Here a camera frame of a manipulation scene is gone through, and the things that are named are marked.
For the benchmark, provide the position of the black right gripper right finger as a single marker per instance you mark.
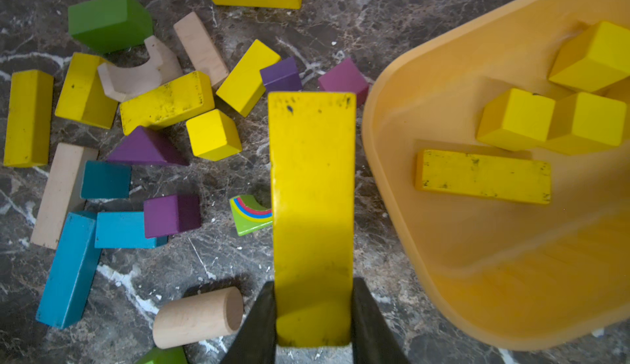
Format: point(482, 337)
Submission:
point(372, 340)

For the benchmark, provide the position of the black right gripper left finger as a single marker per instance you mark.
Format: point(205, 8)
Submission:
point(256, 340)

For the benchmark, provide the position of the yellow cube block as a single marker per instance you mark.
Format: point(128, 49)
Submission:
point(213, 136)
point(517, 120)
point(82, 98)
point(593, 60)
point(584, 123)

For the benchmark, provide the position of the natural wood cylinder block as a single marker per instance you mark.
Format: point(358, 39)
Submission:
point(197, 318)

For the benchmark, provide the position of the green block front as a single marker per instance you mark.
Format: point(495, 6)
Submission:
point(164, 356)

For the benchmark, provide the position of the green rainbow arch block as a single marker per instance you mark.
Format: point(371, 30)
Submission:
point(249, 215)

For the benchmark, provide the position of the purple cube block near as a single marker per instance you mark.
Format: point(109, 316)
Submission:
point(169, 215)

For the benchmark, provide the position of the purple cube block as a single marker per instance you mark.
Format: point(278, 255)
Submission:
point(345, 78)
point(169, 215)

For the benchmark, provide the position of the teal block right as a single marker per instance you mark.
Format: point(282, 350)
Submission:
point(124, 230)

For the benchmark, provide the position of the long teal block front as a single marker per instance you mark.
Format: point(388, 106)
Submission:
point(72, 273)

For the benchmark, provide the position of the yellow cube block beside pyramid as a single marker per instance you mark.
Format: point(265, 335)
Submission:
point(213, 136)

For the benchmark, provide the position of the teal block left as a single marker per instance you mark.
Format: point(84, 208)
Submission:
point(104, 180)

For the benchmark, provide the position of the purple triangle block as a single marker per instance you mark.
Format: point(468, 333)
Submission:
point(144, 146)

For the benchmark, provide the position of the long natural wood block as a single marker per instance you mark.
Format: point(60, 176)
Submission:
point(62, 193)

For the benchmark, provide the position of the yellow plastic tray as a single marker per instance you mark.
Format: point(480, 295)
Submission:
point(498, 150)

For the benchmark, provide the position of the long speckled yellow block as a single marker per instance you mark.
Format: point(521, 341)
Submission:
point(176, 101)

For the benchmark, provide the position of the purple cube block far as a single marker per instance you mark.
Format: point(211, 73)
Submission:
point(345, 78)

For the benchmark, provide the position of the small purple block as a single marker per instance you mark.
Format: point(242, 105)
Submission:
point(282, 77)

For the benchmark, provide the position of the natural wood arch block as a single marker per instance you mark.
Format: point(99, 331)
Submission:
point(124, 84)

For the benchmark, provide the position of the natural wood rectangular block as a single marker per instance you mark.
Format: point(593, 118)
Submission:
point(200, 48)

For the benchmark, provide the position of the yellow block left short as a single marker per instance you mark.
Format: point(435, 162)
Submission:
point(29, 119)

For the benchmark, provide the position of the green rectangular block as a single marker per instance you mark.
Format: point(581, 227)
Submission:
point(110, 25)

